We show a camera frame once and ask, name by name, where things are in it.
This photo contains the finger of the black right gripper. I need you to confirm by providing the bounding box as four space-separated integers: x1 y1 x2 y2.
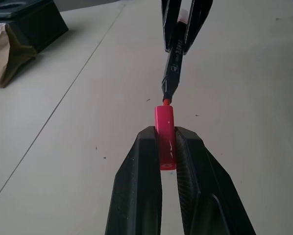
183 0 214 55
161 0 184 53

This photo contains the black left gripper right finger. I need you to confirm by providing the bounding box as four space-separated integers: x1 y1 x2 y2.
174 125 257 235

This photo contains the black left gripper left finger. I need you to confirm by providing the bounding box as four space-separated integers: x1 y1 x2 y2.
104 125 164 235

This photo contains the black marker with red tip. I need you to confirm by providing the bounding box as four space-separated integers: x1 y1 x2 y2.
161 8 189 107

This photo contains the red marker cap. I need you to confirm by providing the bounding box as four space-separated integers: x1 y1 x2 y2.
154 104 179 171

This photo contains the black box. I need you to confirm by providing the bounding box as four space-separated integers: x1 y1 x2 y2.
0 0 70 54

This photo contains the brown paper bag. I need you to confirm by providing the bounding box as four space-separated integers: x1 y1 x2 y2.
0 23 37 89

